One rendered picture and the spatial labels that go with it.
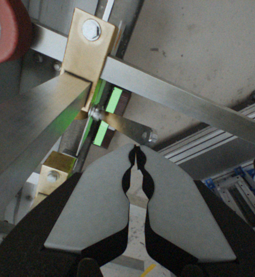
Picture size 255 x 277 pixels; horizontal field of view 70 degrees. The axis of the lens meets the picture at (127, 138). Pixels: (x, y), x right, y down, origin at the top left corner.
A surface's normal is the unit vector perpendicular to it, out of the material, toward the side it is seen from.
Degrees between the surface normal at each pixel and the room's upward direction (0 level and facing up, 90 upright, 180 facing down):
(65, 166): 90
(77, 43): 0
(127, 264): 90
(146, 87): 0
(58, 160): 90
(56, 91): 90
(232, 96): 0
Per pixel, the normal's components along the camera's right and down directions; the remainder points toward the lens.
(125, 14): -0.04, 0.48
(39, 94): 0.38, -0.80
